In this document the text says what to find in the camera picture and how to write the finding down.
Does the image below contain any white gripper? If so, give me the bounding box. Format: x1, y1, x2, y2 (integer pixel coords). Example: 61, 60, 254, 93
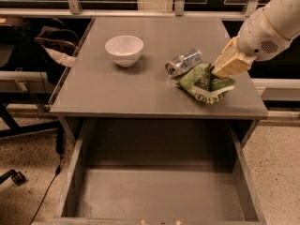
212, 7, 292, 78

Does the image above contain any open grey top drawer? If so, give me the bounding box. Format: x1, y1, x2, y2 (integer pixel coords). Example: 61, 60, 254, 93
34, 118, 266, 225

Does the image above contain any dark bag with cloth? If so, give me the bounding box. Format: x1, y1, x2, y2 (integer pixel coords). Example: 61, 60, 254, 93
35, 26, 80, 68

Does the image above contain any crushed silver soda can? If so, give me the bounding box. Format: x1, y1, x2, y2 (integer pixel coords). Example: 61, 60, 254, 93
165, 49, 202, 79

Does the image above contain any metal window railing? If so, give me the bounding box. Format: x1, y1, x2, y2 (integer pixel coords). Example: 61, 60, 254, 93
0, 0, 300, 21

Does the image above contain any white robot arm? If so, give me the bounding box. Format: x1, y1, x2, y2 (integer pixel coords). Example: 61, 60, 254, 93
212, 0, 300, 78

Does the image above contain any black office chair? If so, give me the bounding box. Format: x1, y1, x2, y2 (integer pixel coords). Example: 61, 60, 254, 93
0, 16, 65, 186

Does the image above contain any white ceramic bowl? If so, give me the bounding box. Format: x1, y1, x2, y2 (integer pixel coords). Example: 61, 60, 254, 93
105, 36, 143, 68

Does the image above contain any green jalapeno chip bag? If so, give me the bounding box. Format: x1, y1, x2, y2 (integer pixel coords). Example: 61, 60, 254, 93
177, 63, 235, 104

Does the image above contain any black floor cable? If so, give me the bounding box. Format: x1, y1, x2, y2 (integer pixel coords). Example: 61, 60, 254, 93
28, 141, 64, 225

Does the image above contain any grey cabinet with drawer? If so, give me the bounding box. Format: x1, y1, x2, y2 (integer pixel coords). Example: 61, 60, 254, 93
48, 16, 270, 143

